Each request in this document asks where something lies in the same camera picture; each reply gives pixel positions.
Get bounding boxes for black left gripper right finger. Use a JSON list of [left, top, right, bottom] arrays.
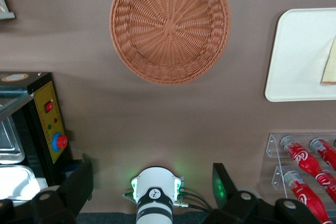
[[206, 163, 322, 224]]

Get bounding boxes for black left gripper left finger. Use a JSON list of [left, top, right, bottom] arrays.
[[0, 161, 94, 224]]

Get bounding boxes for triangular sandwich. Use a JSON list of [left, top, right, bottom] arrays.
[[319, 35, 336, 86]]

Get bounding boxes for cream plastic tray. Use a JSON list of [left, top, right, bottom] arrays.
[[264, 7, 336, 102]]

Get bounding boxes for brown wicker basket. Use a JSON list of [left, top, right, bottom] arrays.
[[109, 0, 232, 86]]

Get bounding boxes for grey metal snack tray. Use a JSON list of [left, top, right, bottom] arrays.
[[0, 0, 16, 22]]

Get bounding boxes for metal warmer pan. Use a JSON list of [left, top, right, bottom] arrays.
[[0, 165, 42, 207], [0, 115, 26, 166]]

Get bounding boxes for clear acrylic bottle rack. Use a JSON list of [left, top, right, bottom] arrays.
[[258, 132, 336, 224]]

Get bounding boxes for black food warmer case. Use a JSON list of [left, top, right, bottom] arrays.
[[0, 71, 74, 187]]

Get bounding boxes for red cola bottle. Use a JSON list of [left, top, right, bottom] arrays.
[[282, 170, 333, 224], [309, 137, 336, 171], [279, 134, 336, 202]]

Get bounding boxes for black base cable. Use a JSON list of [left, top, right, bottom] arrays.
[[181, 200, 214, 212], [181, 191, 211, 205]]

